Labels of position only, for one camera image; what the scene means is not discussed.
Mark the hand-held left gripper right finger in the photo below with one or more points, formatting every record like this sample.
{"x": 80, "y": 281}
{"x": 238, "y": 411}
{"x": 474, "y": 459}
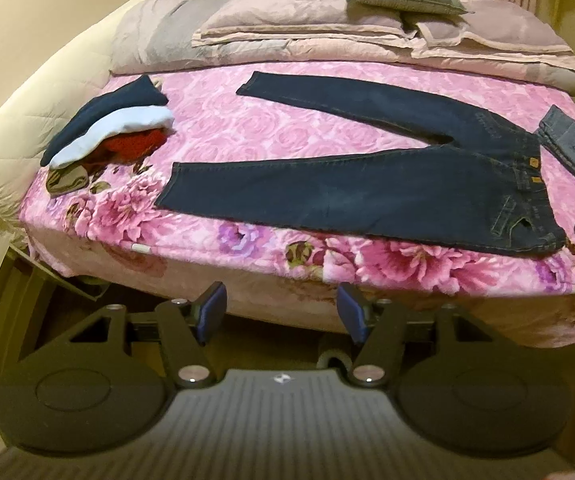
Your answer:
{"x": 351, "y": 311}

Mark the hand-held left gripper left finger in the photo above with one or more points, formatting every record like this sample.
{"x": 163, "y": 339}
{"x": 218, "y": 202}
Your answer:
{"x": 213, "y": 307}

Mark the dark blue jeans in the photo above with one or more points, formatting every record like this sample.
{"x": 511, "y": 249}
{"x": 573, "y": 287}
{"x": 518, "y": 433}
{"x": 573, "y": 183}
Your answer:
{"x": 367, "y": 180}

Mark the pile of folded clothes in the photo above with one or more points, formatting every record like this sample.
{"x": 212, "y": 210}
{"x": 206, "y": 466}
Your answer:
{"x": 101, "y": 110}

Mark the pink floral bed blanket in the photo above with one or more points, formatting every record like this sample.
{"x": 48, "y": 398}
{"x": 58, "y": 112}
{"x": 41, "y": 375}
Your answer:
{"x": 287, "y": 240}

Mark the red knitted garment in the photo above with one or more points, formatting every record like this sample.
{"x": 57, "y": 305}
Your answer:
{"x": 128, "y": 146}

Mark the olive green garment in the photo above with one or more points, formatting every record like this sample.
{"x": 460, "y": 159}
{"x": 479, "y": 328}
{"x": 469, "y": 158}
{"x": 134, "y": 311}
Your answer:
{"x": 66, "y": 180}

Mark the light blue garment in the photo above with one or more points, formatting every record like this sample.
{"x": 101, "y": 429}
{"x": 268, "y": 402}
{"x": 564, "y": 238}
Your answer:
{"x": 112, "y": 132}

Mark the cream quilted comforter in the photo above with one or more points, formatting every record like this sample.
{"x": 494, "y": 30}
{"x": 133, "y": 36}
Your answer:
{"x": 27, "y": 120}

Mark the folded pink grey quilt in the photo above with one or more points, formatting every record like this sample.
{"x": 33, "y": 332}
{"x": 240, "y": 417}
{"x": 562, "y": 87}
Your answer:
{"x": 327, "y": 35}

